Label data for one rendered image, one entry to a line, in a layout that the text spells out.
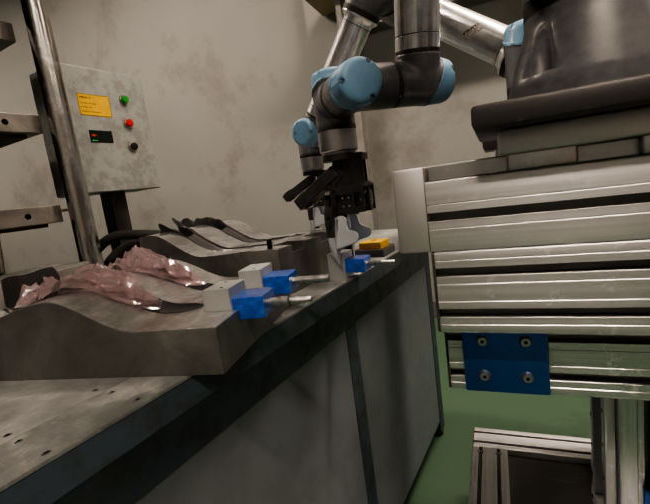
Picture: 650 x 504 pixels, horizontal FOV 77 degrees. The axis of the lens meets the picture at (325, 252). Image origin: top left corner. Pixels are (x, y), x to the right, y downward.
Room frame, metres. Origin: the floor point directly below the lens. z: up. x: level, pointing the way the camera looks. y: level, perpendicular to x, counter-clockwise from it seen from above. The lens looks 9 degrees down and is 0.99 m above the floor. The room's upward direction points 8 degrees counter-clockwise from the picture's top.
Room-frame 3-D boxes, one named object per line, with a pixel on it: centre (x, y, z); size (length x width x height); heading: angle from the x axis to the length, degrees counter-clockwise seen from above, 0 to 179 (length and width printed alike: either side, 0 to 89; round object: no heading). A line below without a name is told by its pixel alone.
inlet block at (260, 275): (0.61, 0.06, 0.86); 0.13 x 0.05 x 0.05; 77
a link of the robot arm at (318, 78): (0.81, -0.05, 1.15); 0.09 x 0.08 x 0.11; 14
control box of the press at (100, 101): (1.50, 0.73, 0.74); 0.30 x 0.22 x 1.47; 150
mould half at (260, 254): (0.96, 0.23, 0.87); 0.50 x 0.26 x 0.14; 60
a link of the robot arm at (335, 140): (0.82, -0.05, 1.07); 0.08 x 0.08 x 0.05
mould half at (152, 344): (0.61, 0.34, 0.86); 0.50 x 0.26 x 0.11; 77
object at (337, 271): (0.81, -0.07, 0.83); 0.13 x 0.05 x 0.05; 65
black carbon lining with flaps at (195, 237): (0.94, 0.23, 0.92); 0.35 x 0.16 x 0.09; 60
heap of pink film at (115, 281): (0.61, 0.34, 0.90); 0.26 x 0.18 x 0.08; 77
